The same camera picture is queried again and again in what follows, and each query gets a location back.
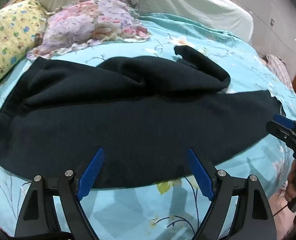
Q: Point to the plaid cloth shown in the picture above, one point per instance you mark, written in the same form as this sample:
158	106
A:
279	67

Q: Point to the blue floral bedsheet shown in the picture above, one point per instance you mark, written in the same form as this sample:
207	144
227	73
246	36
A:
250	62

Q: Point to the wall socket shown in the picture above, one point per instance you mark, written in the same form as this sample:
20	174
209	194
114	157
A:
272	22

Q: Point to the yellow printed pillow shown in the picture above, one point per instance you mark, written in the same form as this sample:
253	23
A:
10	37

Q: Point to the white striped headboard cover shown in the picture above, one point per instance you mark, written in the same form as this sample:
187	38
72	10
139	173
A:
187	5

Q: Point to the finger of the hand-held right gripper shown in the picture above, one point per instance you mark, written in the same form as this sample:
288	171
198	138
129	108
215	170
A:
284	120
277	130

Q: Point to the pink floral pillow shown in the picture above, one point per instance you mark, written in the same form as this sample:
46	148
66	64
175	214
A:
93	25

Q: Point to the black pants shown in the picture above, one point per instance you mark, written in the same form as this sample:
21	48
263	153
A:
128	120

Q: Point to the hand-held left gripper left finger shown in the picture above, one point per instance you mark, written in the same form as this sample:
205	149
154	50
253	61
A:
93	170

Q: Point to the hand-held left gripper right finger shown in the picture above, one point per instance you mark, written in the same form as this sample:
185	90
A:
197	170

